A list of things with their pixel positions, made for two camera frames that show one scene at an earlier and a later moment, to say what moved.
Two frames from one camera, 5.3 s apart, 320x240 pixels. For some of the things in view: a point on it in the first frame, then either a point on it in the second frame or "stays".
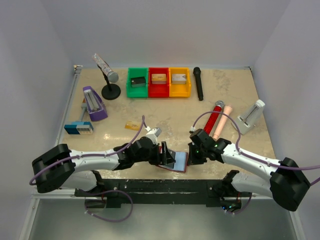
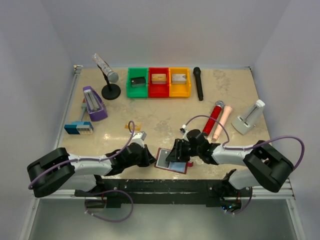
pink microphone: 225,117 stays
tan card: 133,125 stays
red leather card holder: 181,160 stays
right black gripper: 192,160 -> 176,154
